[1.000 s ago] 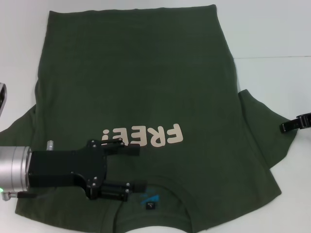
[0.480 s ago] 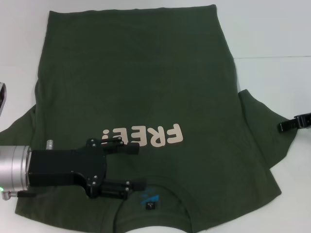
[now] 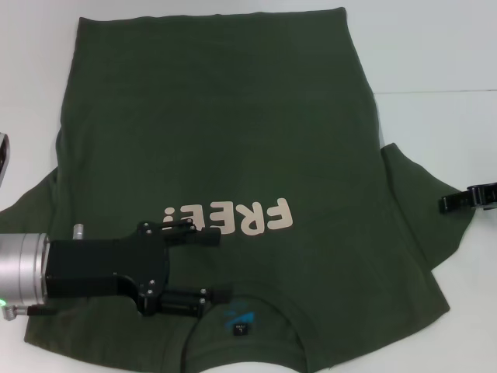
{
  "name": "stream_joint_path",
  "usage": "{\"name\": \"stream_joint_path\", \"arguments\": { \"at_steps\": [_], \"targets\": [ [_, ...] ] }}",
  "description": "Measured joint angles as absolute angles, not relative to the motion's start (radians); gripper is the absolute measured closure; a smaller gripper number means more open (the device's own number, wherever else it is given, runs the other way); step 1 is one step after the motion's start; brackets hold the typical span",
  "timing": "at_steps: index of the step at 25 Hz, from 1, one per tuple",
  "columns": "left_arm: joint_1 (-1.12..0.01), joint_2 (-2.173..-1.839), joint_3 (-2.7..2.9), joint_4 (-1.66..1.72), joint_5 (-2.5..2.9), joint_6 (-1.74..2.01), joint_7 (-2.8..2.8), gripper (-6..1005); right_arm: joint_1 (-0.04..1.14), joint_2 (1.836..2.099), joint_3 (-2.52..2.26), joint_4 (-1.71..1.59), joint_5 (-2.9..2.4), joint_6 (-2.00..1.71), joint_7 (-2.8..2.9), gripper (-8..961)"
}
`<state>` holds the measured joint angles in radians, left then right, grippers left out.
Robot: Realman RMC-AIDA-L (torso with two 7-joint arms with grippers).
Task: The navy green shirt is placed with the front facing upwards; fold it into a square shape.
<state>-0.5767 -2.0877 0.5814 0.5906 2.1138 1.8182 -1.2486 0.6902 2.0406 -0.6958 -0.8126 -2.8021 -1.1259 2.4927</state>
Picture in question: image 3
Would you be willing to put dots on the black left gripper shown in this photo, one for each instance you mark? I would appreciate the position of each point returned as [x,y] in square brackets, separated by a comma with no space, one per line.
[105,264]

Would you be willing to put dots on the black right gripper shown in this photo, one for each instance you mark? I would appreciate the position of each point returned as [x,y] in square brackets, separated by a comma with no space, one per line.
[485,196]

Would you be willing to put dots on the dark green FREE T-shirt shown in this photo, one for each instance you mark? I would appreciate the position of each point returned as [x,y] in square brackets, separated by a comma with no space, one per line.
[272,116]

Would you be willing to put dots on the silver left wrist elbow connector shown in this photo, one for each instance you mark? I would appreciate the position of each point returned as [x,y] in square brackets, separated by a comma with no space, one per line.
[13,312]

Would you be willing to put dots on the silver left wrist straight plug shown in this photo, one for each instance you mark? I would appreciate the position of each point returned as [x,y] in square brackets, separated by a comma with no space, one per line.
[79,232]

